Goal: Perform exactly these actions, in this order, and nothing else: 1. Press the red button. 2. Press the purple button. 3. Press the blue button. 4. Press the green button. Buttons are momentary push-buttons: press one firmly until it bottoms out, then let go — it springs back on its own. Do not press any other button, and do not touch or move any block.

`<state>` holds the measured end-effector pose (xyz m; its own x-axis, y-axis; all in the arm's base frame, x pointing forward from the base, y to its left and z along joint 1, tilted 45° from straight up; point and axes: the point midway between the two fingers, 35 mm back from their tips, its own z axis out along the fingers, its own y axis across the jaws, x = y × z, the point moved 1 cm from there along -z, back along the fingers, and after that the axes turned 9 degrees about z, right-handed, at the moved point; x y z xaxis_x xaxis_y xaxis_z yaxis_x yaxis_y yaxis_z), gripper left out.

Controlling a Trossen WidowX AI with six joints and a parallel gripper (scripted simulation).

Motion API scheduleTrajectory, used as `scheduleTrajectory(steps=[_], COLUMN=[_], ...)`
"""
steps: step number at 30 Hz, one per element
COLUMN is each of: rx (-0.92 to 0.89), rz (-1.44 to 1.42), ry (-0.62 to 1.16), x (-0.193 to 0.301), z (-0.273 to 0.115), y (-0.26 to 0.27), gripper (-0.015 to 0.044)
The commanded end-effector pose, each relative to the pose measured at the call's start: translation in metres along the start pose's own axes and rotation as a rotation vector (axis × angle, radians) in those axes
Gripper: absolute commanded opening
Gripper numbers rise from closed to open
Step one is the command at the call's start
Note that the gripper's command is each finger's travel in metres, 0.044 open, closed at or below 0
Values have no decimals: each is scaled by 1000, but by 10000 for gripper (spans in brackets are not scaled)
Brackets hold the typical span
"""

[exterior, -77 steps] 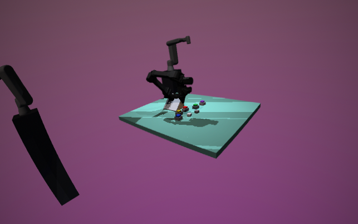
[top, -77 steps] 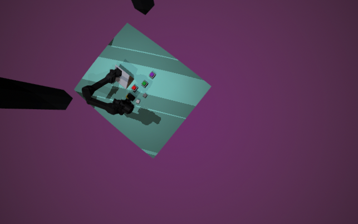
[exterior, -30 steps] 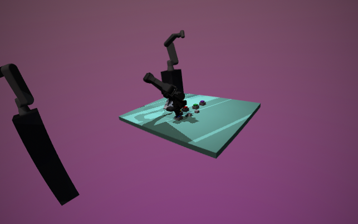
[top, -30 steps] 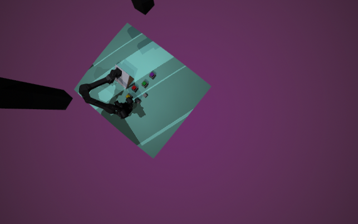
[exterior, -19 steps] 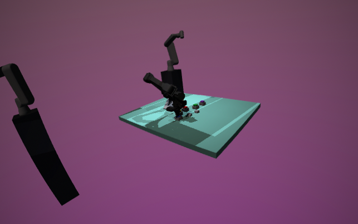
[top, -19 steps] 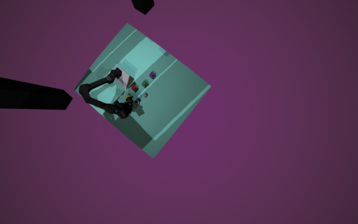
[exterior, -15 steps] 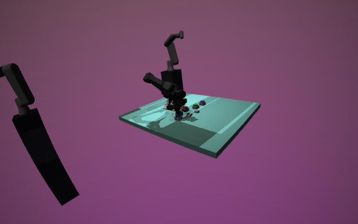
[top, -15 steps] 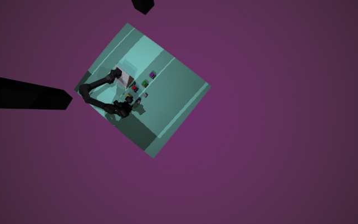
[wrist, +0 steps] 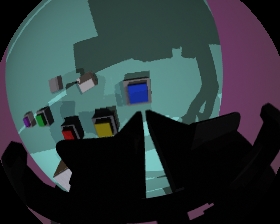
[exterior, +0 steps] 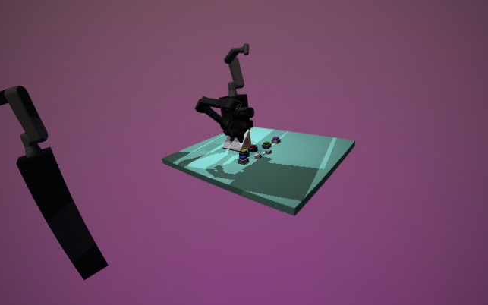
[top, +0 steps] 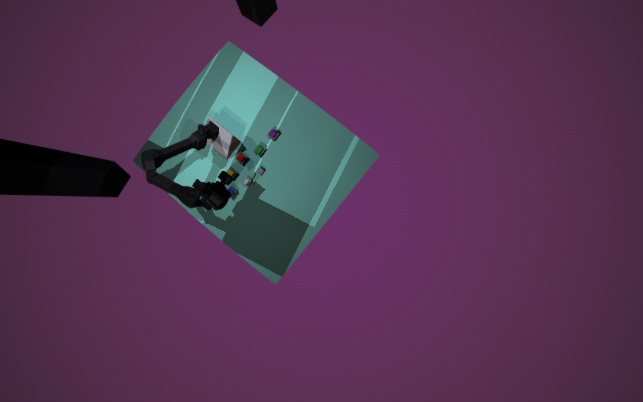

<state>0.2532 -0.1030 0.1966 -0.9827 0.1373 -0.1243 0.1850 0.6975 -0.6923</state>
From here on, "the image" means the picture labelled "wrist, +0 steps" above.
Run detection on purple button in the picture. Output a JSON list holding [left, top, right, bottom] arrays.
[[23, 112, 36, 128]]

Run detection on red button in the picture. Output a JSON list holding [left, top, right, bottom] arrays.
[[60, 119, 84, 140]]

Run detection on yellow button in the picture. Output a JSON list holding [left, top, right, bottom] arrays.
[[92, 111, 119, 137]]

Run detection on blue button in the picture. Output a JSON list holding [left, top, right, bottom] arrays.
[[123, 77, 152, 107]]

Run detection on green button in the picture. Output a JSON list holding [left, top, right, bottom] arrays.
[[35, 107, 54, 127]]

